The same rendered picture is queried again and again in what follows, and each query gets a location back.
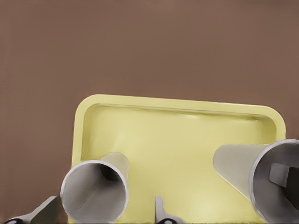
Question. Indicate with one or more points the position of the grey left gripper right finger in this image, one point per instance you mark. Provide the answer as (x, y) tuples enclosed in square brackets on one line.
[(159, 210)]

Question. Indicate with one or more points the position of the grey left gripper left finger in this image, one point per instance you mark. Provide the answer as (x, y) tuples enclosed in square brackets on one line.
[(44, 210)]

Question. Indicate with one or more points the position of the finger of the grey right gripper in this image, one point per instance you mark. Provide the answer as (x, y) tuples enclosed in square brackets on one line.
[(278, 175)]

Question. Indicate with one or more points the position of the white IKEA cup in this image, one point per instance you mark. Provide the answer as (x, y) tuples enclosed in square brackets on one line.
[(93, 198), (236, 163)]

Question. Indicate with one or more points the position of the pale yellow rectangular tray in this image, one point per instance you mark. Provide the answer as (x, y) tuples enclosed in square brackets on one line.
[(177, 140)]

